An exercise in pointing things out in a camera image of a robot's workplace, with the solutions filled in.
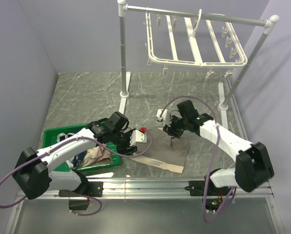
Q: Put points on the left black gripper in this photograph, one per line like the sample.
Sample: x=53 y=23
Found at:
x=123 y=150

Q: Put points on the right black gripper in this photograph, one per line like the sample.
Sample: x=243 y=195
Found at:
x=170 y=129

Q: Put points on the taupe beige underwear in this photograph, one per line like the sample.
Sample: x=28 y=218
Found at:
x=167 y=152

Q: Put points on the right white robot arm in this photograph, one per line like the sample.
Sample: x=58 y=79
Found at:
x=253 y=166

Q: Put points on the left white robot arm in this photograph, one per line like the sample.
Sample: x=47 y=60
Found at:
x=37 y=172

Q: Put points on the beige pink underwear pile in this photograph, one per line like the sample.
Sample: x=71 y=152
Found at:
x=95 y=156

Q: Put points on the navy white underwear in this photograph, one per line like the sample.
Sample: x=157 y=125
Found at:
x=77 y=160

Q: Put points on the white clip drying hanger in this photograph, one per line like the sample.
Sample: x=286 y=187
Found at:
x=192 y=25

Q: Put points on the green plastic tray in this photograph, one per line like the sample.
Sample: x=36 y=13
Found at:
x=50 y=138

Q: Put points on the grey white garment rack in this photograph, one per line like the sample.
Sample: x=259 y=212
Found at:
x=268 y=26

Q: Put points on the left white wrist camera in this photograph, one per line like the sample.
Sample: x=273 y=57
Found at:
x=137 y=137

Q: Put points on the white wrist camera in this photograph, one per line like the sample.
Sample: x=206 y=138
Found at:
x=137 y=137
x=164 y=116

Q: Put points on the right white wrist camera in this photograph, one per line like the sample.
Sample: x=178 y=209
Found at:
x=164 y=116

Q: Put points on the aluminium rail base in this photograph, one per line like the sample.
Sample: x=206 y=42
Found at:
x=148 y=206

